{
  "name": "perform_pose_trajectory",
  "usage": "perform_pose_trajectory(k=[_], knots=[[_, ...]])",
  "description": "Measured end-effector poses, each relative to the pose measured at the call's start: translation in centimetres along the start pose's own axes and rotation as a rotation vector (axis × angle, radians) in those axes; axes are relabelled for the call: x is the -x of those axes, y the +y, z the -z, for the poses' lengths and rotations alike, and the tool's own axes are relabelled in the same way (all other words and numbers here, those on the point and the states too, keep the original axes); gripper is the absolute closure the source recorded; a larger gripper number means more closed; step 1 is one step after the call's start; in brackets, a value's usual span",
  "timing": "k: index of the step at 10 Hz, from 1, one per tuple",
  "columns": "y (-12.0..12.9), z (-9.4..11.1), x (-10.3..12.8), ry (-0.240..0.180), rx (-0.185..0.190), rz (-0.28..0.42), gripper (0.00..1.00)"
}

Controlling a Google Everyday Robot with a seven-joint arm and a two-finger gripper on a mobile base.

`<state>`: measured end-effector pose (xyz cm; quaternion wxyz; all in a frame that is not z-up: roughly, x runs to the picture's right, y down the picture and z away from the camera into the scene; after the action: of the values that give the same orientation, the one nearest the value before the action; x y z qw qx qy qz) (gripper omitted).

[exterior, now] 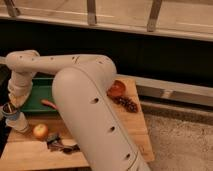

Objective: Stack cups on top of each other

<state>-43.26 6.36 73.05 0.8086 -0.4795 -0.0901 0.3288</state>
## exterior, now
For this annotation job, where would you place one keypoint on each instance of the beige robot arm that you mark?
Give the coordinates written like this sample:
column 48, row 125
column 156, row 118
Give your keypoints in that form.
column 79, row 92

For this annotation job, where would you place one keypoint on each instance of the wooden table board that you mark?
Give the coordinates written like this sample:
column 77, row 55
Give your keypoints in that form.
column 23, row 152

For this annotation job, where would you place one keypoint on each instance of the metal rail bracket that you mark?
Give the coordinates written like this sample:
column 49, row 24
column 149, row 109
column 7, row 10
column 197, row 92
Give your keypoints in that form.
column 91, row 12
column 12, row 10
column 153, row 17

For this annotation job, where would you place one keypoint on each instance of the metal rail bracket middle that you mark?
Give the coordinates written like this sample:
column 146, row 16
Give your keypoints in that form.
column 91, row 12

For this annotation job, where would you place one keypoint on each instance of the green tray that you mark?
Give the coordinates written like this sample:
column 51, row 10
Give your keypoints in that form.
column 42, row 89

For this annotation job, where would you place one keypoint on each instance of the red chili pepper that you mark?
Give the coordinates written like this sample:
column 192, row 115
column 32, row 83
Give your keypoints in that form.
column 49, row 103

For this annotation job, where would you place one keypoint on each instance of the red apple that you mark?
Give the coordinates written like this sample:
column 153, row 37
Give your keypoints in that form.
column 40, row 131

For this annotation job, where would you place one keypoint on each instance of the metal rail bracket left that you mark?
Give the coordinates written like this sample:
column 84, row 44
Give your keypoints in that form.
column 12, row 10

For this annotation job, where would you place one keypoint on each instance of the blue cup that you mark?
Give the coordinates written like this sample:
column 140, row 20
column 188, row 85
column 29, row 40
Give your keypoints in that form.
column 10, row 112

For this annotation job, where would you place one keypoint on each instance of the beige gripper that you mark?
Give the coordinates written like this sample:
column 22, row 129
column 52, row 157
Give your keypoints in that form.
column 20, row 86

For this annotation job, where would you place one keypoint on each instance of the brown pine cone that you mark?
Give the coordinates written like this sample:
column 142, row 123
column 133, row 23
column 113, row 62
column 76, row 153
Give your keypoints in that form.
column 127, row 103

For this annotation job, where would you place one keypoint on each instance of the metal rail bracket right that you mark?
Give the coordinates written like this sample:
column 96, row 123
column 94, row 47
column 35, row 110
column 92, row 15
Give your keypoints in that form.
column 153, row 17

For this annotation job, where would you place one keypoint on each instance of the white cup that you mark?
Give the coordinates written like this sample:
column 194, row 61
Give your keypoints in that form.
column 18, row 123

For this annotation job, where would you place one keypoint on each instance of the orange bowl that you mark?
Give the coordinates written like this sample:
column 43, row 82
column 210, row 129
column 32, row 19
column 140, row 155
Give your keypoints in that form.
column 117, row 89

